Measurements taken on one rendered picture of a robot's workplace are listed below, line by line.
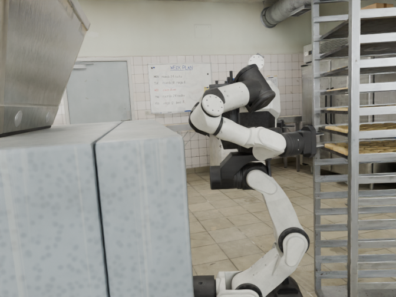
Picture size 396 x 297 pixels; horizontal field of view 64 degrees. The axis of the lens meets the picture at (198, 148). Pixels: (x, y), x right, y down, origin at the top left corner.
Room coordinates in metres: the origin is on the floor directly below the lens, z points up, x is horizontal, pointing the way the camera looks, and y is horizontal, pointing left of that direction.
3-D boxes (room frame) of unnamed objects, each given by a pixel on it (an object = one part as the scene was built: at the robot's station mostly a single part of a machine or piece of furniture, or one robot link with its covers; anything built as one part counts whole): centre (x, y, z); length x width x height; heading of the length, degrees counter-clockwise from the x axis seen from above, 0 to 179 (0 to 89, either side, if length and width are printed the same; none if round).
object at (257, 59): (1.44, -0.28, 1.36); 0.10 x 0.07 x 0.09; 176
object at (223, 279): (1.46, -0.15, 0.28); 0.21 x 0.20 x 0.13; 87
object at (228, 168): (1.45, -0.19, 0.89); 0.28 x 0.13 x 0.18; 87
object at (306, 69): (4.56, -2.29, 1.02); 1.40 x 0.90 x 2.05; 15
